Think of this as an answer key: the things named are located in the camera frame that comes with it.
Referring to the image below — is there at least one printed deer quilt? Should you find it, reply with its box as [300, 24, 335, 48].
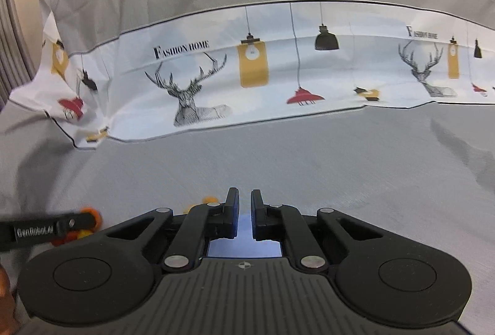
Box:
[7, 0, 495, 152]

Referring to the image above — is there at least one small orange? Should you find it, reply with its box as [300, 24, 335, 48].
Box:
[79, 207, 103, 237]

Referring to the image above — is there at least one grey bed sheet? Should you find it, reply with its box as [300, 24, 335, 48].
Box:
[0, 99, 495, 335]

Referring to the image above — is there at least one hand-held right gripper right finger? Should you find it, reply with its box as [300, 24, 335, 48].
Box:
[251, 189, 387, 271]

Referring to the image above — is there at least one person's left forearm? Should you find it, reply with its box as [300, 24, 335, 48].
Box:
[0, 265, 18, 335]

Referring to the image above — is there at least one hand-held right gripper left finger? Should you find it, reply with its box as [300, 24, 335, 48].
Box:
[102, 187, 241, 273]

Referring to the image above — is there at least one grey pleated curtain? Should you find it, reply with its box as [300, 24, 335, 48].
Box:
[0, 0, 35, 98]

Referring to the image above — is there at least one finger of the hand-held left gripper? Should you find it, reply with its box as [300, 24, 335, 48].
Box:
[0, 210, 98, 253]

